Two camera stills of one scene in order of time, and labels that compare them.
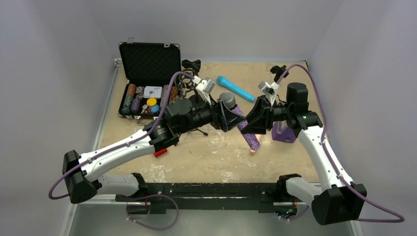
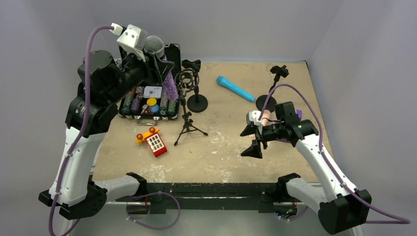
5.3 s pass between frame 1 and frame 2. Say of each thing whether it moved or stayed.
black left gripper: moved
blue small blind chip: stayed
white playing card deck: stayed
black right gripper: moved
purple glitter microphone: moved
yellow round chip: stayed
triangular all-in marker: stayed
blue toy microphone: stayed
